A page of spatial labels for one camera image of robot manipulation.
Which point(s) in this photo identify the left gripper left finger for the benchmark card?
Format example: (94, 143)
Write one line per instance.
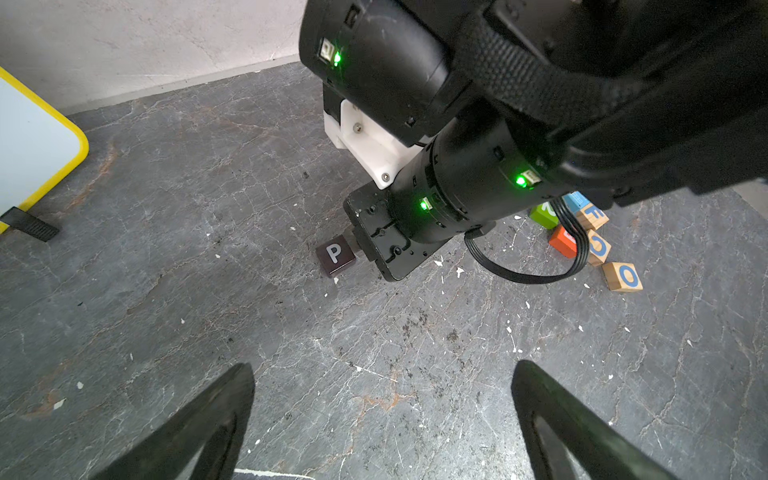
(209, 430)

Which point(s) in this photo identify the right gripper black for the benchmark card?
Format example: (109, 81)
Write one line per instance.
(401, 227)

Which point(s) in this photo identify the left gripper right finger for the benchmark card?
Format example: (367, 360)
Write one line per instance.
(557, 428)

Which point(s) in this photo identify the dark P letter block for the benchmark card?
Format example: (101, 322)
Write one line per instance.
(335, 255)

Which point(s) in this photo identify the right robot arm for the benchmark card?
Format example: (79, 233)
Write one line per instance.
(466, 112)

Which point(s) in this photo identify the wooden O letter block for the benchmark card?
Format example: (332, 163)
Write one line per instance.
(621, 277)

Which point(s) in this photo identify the green right letter block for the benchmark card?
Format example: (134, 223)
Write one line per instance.
(545, 216)

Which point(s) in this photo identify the red right letter block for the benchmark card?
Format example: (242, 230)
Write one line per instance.
(563, 242)

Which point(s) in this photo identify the wooden F letter block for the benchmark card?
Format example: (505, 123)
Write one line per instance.
(590, 217)

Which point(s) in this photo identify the wooden O block middle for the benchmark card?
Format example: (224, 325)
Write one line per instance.
(599, 249)

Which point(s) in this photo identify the whiteboard with yellow frame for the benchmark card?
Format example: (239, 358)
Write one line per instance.
(39, 148)

